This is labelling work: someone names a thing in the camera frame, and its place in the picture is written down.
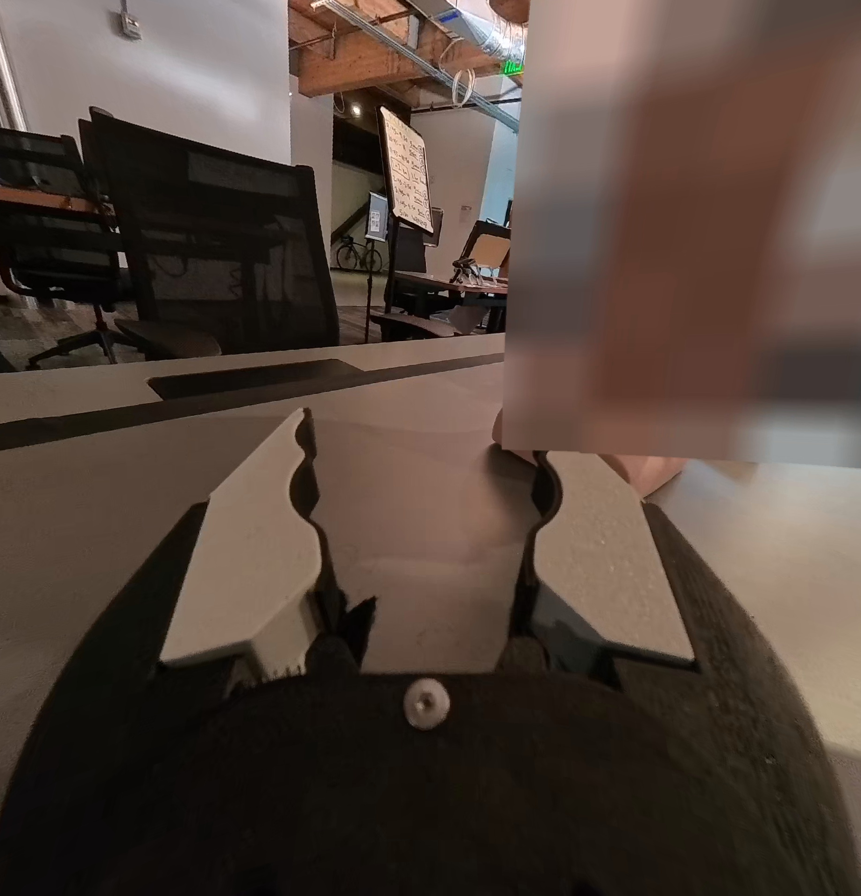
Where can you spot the wooden desk with black legs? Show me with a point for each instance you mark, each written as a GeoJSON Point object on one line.
{"type": "Point", "coordinates": [24, 196]}

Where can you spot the small dark desktop gadget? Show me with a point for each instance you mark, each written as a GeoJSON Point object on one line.
{"type": "Point", "coordinates": [465, 269]}

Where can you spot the whiteboard on stand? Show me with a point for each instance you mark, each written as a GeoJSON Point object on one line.
{"type": "Point", "coordinates": [406, 168]}

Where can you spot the silver insulated pipe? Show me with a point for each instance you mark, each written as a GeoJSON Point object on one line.
{"type": "Point", "coordinates": [3, 70]}

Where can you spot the wooden table with dark legs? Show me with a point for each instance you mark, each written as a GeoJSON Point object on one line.
{"type": "Point", "coordinates": [430, 280]}

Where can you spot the wall electrical box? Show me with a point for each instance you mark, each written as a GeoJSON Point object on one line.
{"type": "Point", "coordinates": [129, 26]}

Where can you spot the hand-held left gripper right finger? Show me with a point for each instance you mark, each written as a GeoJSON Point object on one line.
{"type": "Point", "coordinates": [605, 560]}

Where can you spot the sign stand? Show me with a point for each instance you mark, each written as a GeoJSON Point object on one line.
{"type": "Point", "coordinates": [378, 217]}

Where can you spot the green exit sign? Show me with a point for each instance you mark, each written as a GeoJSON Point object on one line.
{"type": "Point", "coordinates": [513, 68]}

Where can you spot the grey office chair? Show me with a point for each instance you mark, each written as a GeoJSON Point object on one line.
{"type": "Point", "coordinates": [409, 323]}

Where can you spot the silver air duct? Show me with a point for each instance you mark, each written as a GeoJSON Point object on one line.
{"type": "Point", "coordinates": [500, 38]}

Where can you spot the black mesh office chair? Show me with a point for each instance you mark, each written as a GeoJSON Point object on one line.
{"type": "Point", "coordinates": [220, 231]}

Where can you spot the black armrest office chair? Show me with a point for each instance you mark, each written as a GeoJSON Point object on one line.
{"type": "Point", "coordinates": [31, 161]}

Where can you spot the bicycle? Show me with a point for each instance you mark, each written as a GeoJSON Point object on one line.
{"type": "Point", "coordinates": [358, 253]}

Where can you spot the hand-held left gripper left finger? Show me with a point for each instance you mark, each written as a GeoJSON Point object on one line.
{"type": "Point", "coordinates": [248, 553]}

